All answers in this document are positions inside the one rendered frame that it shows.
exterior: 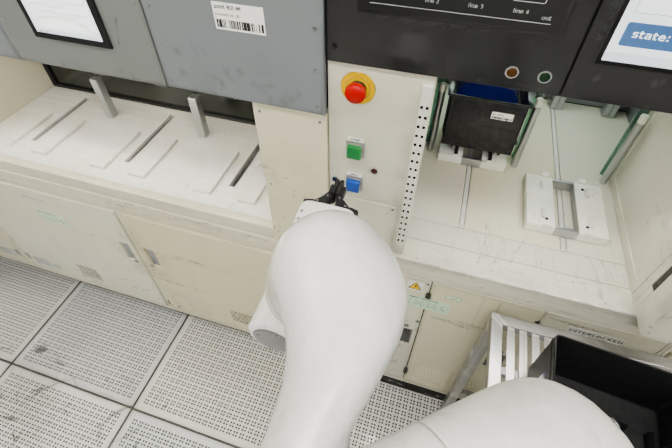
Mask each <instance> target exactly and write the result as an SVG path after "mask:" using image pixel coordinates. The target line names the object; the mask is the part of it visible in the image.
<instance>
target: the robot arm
mask: <svg viewBox="0 0 672 448"><path fill-rule="evenodd" d="M344 182H345V181H344V180H341V181H340V180H339V179H336V181H335V183H334V184H332V185H331V187H330V189H329V191H328V192H327V193H325V194H324V196H322V197H319V198H316V199H304V200H303V203H302V204H301V206H300V208H299V210H298V212H297V214H296V217H295V220H294V222H293V224H292V225H291V226H290V227H289V228H288V229H287V230H286V231H285V232H284V233H283V235H282V236H281V237H280V239H279V241H278V243H277V244H276V246H275V249H274V251H273V254H272V257H271V261H270V264H269V269H268V273H267V279H266V286H265V292H264V294H263V296H262V298H261V300H260V302H259V305H258V307H257V309H256V311H255V313H254V315H253V317H252V319H251V321H250V323H249V326H248V329H249V332H250V334H251V335H252V336H253V337H254V338H255V339H256V340H257V341H258V342H259V343H261V344H262V345H264V346H266V347H268V348H270V349H273V350H276V351H279V352H284V353H286V360H285V370H284V376H283V382H282V386H281V390H280V394H279V397H278V401H277V404H276V407H275V409H274V412H273V415H272V417H271V420H270V423H269V426H268V428H267V431H266V434H265V436H264V439H263V441H262V443H261V446H260V448H350V445H349V441H350V435H351V432H352V430H353V428H354V425H355V423H356V421H357V419H358V418H359V416H360V414H361V412H362V411H363V409H364V407H365V406H366V404H367V402H368V401H369V399H370V397H371V395H372V394H373V392H374V390H375V388H376V387H377V385H378V383H379V381H380V380H381V378H382V376H383V374H384V372H385V370H386V368H387V367H388V365H389V363H390V361H391V358H392V356H393V354H394V352H395V350H396V348H397V345H398V343H399V340H400V338H401V335H402V332H403V328H404V324H405V320H406V314H407V292H406V286H405V282H404V278H403V275H402V272H401V269H400V267H399V264H398V262H397V260H396V258H395V256H394V254H393V252H392V251H391V249H390V247H389V246H388V244H387V243H386V241H385V240H384V239H383V237H382V236H381V235H380V234H379V233H378V232H377V231H376V230H375V229H374V228H373V227H372V226H371V225H370V224H369V223H367V222H366V221H365V220H363V219H362V218H360V217H358V210H355V209H353V208H351V207H348V205H347V204H346V203H345V201H344V200H343V199H344V197H345V195H346V191H347V187H344ZM333 203H335V206H334V205H331V204H333ZM363 448H634V446H633V445H632V443H631V442H630V440H629V439H628V438H627V436H626V435H625V434H624V433H623V432H622V431H621V429H620V426H619V425H618V423H617V422H616V421H615V420H614V419H613V418H612V417H611V418H610V417H609V416H608V415H607V414H606V413H605V412H603V411H602V410H601V409H600V408H599V407H598V406H597V405H596V404H595V403H593V402H592V401H590V400H589V399H587V398H586V397H584V396H583V395H581V394H580V393H578V392H577V391H575V390H573V389H571V388H568V387H566V386H564V385H562V384H559V383H557V382H555V381H551V380H547V379H542V378H532V377H528V378H517V379H512V380H507V381H503V382H500V383H497V384H495V385H492V386H490V387H488V388H485V389H483V390H481V391H478V392H476V393H474V394H472V395H470V396H467V397H465V398H463V399H461V400H459V401H457V402H455V403H453V404H450V405H448V406H446V407H444V408H442V409H440V410H438V411H436V412H434V413H432V414H430V415H428V416H426V417H424V418H422V419H420V420H418V421H416V422H414V423H412V424H410V425H408V426H406V427H404V428H402V429H400V430H398V431H396V432H394V433H392V434H389V435H387V436H385V437H383V438H381V439H379V440H377V441H375V442H373V443H371V444H369V445H367V446H365V447H363Z"/></svg>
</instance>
